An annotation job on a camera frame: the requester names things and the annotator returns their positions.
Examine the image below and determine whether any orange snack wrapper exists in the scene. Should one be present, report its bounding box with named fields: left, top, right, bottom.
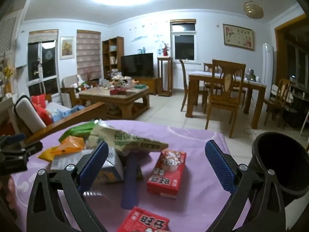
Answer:
left=37, top=136, right=85, bottom=162

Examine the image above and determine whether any green gum pack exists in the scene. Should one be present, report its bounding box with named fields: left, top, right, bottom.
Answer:
left=58, top=122, right=96, bottom=143

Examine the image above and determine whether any silver foil pouch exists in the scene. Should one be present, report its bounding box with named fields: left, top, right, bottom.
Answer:
left=51, top=147, right=124, bottom=184

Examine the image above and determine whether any purple tube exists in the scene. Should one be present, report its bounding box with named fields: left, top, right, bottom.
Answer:
left=121, top=151, right=139, bottom=210

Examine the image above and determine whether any red milk carton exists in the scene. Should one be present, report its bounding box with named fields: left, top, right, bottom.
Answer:
left=147, top=149, right=186, bottom=199
left=117, top=206, right=170, bottom=232

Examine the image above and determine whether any pale green snack bag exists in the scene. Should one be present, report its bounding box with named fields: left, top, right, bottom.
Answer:
left=86, top=120, right=169, bottom=156

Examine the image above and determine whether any black trash bin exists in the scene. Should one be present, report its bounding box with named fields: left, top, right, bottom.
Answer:
left=248, top=131, right=309, bottom=230

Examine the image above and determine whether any wooden sofa armrest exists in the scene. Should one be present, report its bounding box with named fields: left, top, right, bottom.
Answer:
left=25, top=102, right=107, bottom=145

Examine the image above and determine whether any white sofa cushion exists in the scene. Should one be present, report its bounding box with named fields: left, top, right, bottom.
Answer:
left=14, top=94, right=46, bottom=134

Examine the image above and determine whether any red cushion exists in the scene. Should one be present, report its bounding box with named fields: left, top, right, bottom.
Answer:
left=30, top=94, right=53, bottom=126

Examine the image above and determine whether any purple tablecloth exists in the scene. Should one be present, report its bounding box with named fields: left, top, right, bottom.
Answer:
left=10, top=119, right=254, bottom=232

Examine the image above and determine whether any far right wooden chair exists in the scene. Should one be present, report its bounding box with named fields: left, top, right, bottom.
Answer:
left=263, top=78, right=291, bottom=125

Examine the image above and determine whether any wooden coffee table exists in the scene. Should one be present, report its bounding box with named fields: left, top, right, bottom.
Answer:
left=79, top=86, right=150, bottom=120

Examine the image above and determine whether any small framed flower picture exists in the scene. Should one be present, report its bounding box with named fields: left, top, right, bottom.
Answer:
left=60, top=37, right=75, bottom=60

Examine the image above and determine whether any left side dining chair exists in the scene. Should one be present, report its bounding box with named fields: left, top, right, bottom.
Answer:
left=179, top=59, right=208, bottom=113

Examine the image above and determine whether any pink roman blind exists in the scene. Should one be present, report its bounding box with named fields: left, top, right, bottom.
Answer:
left=76, top=30, right=102, bottom=81

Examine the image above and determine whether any front wooden dining chair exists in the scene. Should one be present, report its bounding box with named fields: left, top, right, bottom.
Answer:
left=205, top=59, right=246, bottom=138

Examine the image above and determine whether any wooden bookshelf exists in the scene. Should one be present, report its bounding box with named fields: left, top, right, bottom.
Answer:
left=102, top=36, right=124, bottom=79

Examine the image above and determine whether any wooden dining table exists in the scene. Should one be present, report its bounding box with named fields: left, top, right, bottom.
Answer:
left=185, top=71, right=266, bottom=129

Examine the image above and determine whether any wooden tv cabinet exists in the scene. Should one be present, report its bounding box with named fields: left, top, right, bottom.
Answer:
left=133, top=77, right=161, bottom=95

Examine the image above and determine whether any black television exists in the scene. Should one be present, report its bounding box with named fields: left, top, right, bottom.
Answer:
left=121, top=53, right=154, bottom=77

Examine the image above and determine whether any white standing air conditioner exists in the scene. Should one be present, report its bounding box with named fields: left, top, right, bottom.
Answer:
left=261, top=43, right=273, bottom=98

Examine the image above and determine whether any framed floral painting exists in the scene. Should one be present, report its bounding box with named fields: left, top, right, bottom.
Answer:
left=223, top=24, right=255, bottom=51

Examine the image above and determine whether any wooden plant stand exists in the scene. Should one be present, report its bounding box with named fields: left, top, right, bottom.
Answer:
left=157, top=56, right=173, bottom=97

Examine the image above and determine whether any pendant ceiling lamp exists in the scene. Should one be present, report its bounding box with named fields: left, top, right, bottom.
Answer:
left=244, top=0, right=264, bottom=19

